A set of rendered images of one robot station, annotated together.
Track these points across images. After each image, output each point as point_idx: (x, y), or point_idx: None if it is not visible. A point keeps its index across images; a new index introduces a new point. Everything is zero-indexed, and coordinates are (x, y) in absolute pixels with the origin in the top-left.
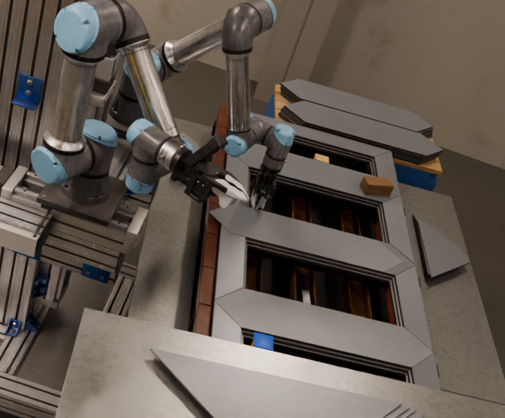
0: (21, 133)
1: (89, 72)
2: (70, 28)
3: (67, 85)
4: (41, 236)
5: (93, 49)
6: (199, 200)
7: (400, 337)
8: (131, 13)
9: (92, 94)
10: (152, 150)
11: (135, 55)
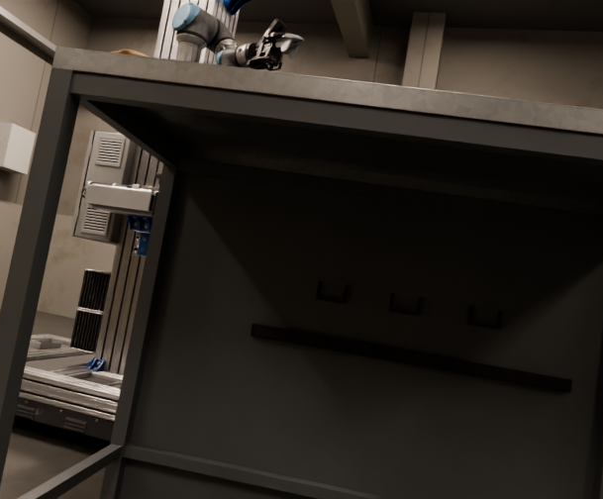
0: (155, 179)
1: (194, 48)
2: (181, 12)
3: (178, 58)
4: (155, 198)
5: (196, 25)
6: (266, 54)
7: None
8: (224, 25)
9: None
10: (233, 51)
11: (227, 47)
